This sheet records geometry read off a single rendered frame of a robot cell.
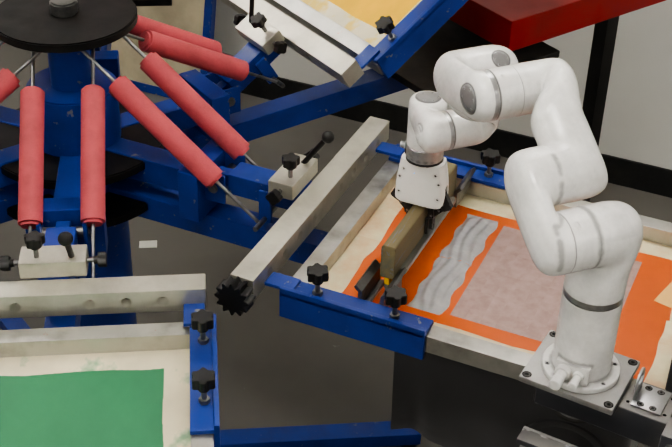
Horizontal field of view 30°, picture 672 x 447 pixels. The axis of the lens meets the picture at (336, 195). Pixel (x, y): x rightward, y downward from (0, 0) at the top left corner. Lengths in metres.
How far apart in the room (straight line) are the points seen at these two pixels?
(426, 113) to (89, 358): 0.77
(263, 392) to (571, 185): 1.95
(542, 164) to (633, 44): 2.63
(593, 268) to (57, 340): 1.00
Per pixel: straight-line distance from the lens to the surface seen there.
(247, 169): 2.71
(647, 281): 2.63
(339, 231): 2.61
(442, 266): 2.58
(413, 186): 2.50
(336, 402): 3.67
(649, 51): 4.50
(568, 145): 1.93
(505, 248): 2.66
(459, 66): 2.06
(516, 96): 2.02
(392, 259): 2.42
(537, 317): 2.48
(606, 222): 1.89
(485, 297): 2.51
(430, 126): 2.34
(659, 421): 2.05
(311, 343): 3.86
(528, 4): 3.38
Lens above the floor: 2.48
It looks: 33 degrees down
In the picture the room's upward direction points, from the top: 2 degrees clockwise
